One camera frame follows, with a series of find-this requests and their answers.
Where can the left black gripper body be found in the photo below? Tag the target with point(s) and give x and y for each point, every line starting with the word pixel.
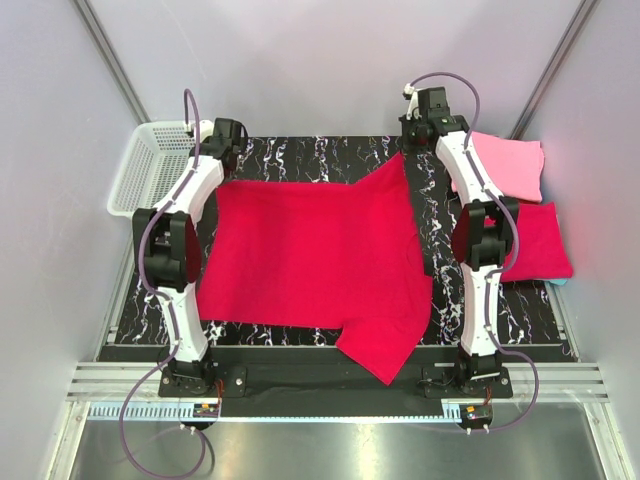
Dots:
pixel 231 174

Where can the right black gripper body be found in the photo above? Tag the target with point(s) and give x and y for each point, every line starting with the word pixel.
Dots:
pixel 411 135

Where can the crimson t shirt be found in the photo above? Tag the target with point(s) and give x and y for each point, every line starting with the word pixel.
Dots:
pixel 542 255
pixel 323 255

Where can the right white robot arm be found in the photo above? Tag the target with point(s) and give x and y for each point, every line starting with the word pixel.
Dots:
pixel 484 236

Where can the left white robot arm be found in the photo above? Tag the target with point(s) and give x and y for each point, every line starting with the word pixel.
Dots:
pixel 169 257

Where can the white plastic basket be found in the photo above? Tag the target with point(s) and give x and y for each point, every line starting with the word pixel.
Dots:
pixel 157 168

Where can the folded pink t shirt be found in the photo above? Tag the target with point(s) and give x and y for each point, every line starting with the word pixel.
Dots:
pixel 514 166

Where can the black marble pattern mat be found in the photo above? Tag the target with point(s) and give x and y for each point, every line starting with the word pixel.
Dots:
pixel 530 317

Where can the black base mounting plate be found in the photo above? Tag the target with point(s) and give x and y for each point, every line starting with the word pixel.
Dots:
pixel 321 382

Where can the aluminium frame rail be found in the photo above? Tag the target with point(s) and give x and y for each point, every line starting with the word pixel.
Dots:
pixel 558 382

